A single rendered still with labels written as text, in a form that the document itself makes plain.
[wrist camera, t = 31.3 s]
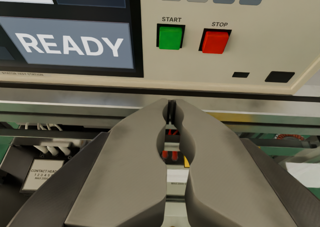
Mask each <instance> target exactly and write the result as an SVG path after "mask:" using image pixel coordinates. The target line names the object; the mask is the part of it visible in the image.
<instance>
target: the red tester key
mask: <svg viewBox="0 0 320 227"><path fill-rule="evenodd" d="M228 38H229V36H228V33H227V32H216V31H207V32H206V34H205V38H204V42H203V45H202V52H203V53H213V54H222V53H223V51H224V48H225V46H226V43H227V41H228Z"/></svg>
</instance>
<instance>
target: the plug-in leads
mask: <svg viewBox="0 0 320 227"><path fill-rule="evenodd" d="M28 124H29V123H26V126H25V129H28ZM37 124H38V126H37V128H38V130H40V127H41V129H42V130H47V129H45V128H44V127H43V126H42V125H41V124H40V123H37ZM46 125H47V127H48V130H57V131H63V125H62V124H46ZM34 147H36V148H38V149H39V150H41V151H42V152H43V154H48V153H49V152H51V153H52V156H58V155H59V154H60V153H59V150H56V149H55V148H54V147H53V146H47V147H45V146H35V145H34ZM59 148H60V149H61V151H62V152H63V153H64V155H65V156H70V154H71V150H70V149H68V148H67V147H59Z"/></svg>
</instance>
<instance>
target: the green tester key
mask: <svg viewBox="0 0 320 227"><path fill-rule="evenodd" d="M181 36H182V28H178V27H160V37H159V49H166V50H179V49H180V42H181Z"/></svg>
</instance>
